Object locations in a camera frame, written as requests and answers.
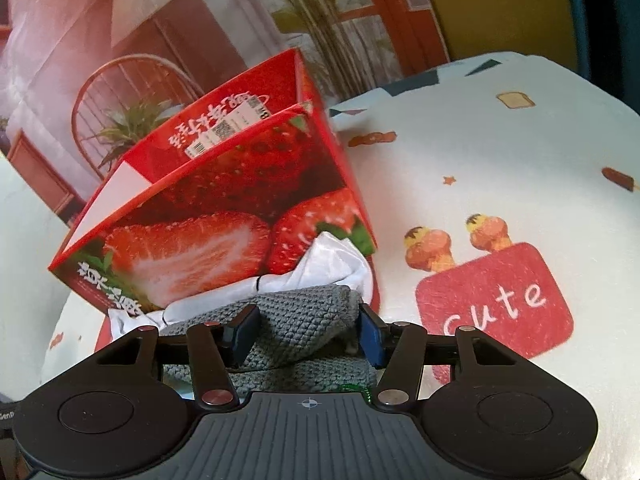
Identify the printed white table cover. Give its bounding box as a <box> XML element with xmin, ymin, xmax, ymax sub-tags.
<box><xmin>42</xmin><ymin>52</ymin><xmax>640</xmax><ymax>480</ymax></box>

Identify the white cloth with black ties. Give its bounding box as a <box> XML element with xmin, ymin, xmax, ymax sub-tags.
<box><xmin>107</xmin><ymin>231</ymin><xmax>375</xmax><ymax>341</ymax></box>

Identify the wall poster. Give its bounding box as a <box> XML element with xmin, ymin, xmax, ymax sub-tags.
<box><xmin>0</xmin><ymin>0</ymin><xmax>451</xmax><ymax>231</ymax></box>

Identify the grey knitted cloth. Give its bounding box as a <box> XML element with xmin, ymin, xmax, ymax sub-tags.
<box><xmin>160</xmin><ymin>284</ymin><xmax>377</xmax><ymax>401</ymax></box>

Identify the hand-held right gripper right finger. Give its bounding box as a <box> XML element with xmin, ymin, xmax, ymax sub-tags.
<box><xmin>358</xmin><ymin>303</ymin><xmax>523</xmax><ymax>407</ymax></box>

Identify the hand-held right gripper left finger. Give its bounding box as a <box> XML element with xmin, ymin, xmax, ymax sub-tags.
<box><xmin>92</xmin><ymin>305</ymin><xmax>262</xmax><ymax>409</ymax></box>

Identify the dark teal curtain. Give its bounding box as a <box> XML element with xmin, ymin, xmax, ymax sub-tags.
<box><xmin>560</xmin><ymin>0</ymin><xmax>640</xmax><ymax>92</ymax></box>

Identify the red strawberry print box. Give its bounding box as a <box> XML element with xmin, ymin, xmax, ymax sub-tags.
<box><xmin>48</xmin><ymin>47</ymin><xmax>378</xmax><ymax>318</ymax></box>

